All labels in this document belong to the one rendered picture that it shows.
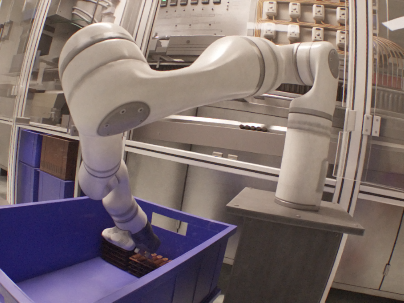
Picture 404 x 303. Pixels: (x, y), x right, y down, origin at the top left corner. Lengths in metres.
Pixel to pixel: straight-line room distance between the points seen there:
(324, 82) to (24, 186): 1.74
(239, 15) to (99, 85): 1.49
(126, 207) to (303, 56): 0.47
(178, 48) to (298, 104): 0.84
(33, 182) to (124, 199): 1.23
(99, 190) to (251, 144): 0.59
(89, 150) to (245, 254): 0.31
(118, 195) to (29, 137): 1.28
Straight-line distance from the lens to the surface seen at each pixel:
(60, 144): 1.54
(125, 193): 0.60
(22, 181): 1.91
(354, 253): 1.28
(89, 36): 0.28
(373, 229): 1.26
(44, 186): 1.68
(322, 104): 0.53
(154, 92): 0.26
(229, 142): 0.99
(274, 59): 0.40
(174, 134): 1.07
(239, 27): 1.66
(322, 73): 0.53
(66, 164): 1.50
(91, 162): 0.43
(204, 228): 0.81
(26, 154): 1.85
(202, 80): 0.30
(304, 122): 0.52
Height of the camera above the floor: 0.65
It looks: 4 degrees down
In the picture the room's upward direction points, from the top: 9 degrees clockwise
